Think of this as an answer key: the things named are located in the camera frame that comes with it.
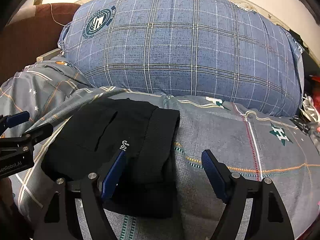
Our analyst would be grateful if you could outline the black pants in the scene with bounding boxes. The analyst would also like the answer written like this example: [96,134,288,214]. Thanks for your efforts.
[41,98,180,219]

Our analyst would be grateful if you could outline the blue plaid pillow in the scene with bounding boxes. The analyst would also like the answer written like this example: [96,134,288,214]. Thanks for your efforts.
[58,0,304,116]

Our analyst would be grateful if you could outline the white black printed bag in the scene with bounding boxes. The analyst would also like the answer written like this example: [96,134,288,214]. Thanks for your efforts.
[301,96,319,123]

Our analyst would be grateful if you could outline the clear plastic bag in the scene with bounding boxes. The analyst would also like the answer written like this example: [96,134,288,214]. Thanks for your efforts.
[307,122,320,152]

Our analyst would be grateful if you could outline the dark red headboard cushion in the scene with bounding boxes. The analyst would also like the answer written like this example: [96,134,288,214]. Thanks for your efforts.
[1,3,80,83]

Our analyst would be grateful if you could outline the grey patterned bed sheet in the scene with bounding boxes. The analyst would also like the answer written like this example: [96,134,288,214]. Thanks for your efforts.
[1,57,319,239]

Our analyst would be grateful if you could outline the wooden bed frame edge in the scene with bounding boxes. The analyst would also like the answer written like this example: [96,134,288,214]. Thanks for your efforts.
[36,48,61,62]

